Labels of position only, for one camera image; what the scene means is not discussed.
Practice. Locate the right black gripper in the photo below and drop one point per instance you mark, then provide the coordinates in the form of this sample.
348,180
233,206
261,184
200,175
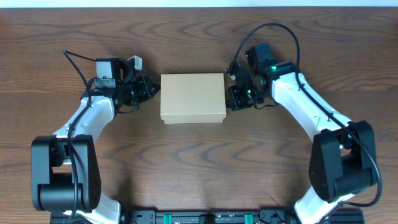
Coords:
237,88

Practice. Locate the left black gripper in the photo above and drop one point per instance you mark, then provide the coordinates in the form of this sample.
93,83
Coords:
144,88

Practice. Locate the cardboard box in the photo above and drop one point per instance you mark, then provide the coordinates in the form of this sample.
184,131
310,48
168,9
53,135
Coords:
192,98

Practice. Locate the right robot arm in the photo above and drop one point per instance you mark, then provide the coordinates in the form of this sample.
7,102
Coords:
343,168

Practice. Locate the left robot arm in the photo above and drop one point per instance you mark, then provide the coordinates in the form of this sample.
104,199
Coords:
65,174

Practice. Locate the black aluminium mounting rail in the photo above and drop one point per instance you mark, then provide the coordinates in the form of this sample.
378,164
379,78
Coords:
269,216

